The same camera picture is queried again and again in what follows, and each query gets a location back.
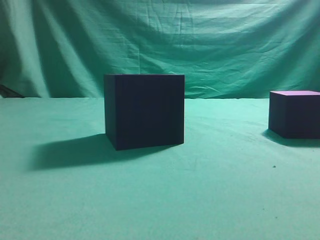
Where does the purple cube block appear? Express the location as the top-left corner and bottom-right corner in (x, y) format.
(268, 90), (320, 139)

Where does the dark cube groove box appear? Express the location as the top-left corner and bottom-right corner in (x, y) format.
(103, 74), (185, 151)

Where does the green backdrop cloth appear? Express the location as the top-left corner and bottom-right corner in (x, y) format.
(0, 0), (320, 99)

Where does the green table cloth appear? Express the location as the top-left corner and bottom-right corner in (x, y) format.
(0, 98), (320, 240)

